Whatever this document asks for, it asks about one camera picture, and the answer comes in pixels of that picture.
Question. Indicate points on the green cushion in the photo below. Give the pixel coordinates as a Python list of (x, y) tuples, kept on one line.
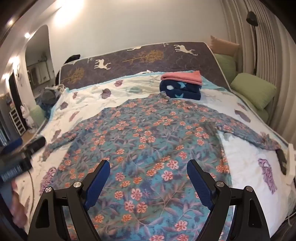
[(38, 113)]

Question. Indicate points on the grey cloth pile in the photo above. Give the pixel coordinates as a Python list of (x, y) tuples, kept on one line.
[(49, 95)]

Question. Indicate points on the large green pillow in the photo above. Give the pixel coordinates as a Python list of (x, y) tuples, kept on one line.
[(254, 90)]

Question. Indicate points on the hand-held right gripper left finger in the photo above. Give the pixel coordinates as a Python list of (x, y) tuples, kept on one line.
[(97, 185)]

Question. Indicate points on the white rabbit figurine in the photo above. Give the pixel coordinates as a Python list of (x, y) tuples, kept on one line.
[(29, 118)]

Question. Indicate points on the person's left hand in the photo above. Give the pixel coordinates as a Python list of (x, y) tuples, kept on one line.
[(19, 206)]

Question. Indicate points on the purple deer-print mattress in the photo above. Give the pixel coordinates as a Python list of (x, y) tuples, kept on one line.
[(138, 58)]

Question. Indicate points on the small green pillow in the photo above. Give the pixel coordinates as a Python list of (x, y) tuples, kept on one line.
[(225, 67)]

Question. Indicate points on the white leaf-print bedspread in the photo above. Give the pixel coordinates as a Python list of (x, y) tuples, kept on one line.
[(242, 160)]

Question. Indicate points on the arched wall mirror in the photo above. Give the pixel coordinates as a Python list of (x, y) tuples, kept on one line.
[(38, 60)]

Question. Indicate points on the beige pleated curtain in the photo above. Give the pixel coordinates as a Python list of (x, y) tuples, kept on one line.
[(275, 69)]

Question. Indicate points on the folded pink garment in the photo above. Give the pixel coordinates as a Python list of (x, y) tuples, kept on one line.
[(182, 77)]

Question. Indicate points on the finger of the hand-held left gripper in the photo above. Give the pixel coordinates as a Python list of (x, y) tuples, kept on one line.
[(35, 144), (10, 146)]

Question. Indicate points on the folded navy star garment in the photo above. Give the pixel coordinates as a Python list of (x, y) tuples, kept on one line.
[(180, 90)]

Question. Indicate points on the teal floral shirt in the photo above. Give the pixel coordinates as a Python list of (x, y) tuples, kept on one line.
[(143, 143)]

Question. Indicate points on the tan pillow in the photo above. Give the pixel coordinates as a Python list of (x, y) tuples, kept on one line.
[(224, 45)]

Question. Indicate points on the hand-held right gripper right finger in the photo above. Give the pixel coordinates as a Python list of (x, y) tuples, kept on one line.
[(200, 185)]

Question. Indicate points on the black floor lamp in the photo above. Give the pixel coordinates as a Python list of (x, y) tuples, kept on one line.
[(252, 19)]

